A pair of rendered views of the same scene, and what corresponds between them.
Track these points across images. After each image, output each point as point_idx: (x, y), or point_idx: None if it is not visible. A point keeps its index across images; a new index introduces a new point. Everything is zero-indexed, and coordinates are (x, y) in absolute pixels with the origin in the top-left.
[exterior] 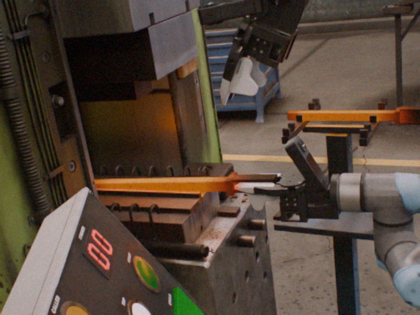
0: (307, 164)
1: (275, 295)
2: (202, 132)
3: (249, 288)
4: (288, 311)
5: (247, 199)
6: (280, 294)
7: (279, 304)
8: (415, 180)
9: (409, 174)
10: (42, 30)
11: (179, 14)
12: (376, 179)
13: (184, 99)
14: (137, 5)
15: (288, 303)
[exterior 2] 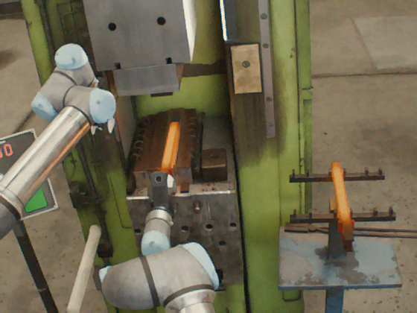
0: (152, 189)
1: (412, 296)
2: (269, 134)
3: (188, 236)
4: (396, 312)
5: (207, 191)
6: (415, 300)
7: (403, 303)
8: (147, 241)
9: (154, 236)
10: (89, 50)
11: (154, 65)
12: (150, 224)
13: (241, 106)
14: (102, 59)
15: (406, 308)
